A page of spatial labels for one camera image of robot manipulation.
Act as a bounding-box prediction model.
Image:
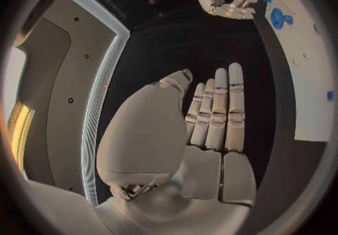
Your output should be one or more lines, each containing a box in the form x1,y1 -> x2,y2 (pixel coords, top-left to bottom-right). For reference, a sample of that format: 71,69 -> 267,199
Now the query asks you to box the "blue gear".
269,7 -> 286,30

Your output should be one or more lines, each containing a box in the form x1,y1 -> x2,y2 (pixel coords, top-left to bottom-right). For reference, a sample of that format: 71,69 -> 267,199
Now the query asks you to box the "white task board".
263,0 -> 337,142

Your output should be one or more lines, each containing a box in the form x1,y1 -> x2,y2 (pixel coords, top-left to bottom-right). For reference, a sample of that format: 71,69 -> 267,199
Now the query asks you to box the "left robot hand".
94,62 -> 258,235

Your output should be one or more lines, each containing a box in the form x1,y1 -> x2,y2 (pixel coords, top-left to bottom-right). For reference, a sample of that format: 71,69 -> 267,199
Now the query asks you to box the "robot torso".
7,0 -> 131,206

